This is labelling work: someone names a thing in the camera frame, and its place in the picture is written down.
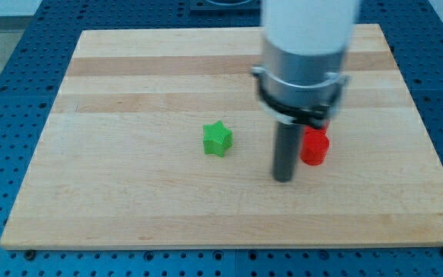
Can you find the green star block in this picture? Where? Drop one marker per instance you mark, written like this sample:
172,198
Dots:
217,139

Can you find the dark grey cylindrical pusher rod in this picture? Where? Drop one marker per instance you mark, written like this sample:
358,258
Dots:
287,143

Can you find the red cylinder block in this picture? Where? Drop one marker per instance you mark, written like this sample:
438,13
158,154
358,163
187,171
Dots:
315,146

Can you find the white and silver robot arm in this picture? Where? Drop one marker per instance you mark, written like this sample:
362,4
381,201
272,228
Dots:
303,47

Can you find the red star block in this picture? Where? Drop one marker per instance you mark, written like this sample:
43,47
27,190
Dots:
323,129

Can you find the light wooden board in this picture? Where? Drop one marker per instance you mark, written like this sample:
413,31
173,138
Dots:
120,162

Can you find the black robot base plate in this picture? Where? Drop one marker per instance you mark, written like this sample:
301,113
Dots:
224,5

